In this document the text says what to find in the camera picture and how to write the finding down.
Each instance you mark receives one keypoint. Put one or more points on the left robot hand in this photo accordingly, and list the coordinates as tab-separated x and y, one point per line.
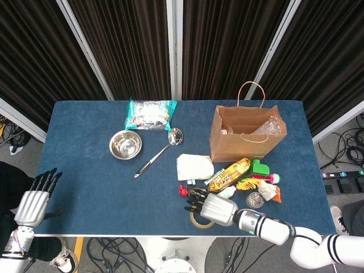
31	207

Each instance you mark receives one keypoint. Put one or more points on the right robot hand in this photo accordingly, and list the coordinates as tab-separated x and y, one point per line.
219	209

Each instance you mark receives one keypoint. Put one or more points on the transparent tape roll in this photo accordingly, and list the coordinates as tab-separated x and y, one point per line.
199	224

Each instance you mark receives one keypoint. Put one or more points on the white orange packet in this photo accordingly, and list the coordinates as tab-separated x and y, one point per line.
267	190

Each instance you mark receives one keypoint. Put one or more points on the clear plastic bag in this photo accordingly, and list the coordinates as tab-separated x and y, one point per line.
270	126

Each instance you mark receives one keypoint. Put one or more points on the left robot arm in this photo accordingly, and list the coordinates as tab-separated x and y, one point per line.
17	244

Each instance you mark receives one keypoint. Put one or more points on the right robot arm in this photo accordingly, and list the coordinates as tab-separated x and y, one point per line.
270	227

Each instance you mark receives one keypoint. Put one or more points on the green white tube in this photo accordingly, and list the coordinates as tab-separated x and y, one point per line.
213	177

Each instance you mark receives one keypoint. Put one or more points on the green plastic toy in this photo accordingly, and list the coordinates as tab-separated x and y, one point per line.
260	167

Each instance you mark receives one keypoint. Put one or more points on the brown paper carrier bag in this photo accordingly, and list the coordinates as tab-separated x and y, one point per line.
227	148

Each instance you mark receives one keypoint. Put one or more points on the teal silver snack packet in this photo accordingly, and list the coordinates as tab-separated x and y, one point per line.
148	115

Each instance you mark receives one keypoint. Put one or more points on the white bottle green print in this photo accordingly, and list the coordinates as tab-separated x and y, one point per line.
227	193

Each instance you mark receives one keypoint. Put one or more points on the gold biscuit packet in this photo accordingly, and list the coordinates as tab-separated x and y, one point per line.
227	176

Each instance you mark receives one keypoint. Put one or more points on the colourful feather shuttlecock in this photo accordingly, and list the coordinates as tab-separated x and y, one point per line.
247	184

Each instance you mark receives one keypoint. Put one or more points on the white tissue pack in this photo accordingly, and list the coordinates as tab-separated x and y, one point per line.
193	167

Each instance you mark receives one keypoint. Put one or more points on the blue felt table cover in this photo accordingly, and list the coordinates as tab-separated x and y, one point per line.
85	185

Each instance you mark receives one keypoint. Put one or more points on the black white sneaker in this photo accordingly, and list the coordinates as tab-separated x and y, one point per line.
66	263

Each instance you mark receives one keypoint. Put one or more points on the stainless steel bowl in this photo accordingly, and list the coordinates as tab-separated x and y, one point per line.
125	145

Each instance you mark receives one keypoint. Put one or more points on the white pink sneaker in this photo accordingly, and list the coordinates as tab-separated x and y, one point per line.
338	219

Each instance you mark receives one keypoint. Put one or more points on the black foot pedal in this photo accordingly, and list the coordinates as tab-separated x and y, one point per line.
348	185

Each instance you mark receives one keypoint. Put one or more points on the dark grey trouser leg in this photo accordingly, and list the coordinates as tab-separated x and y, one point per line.
355	216

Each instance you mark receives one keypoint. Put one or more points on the dark pleated curtain panel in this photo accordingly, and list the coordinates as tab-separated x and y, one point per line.
34	57
128	42
327	57
221	42

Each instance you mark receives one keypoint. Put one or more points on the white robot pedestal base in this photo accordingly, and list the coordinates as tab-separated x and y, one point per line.
176	247

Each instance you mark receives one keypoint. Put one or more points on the white aluminium frame post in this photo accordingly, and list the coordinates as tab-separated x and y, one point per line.
86	51
174	42
341	120
22	122
271	51

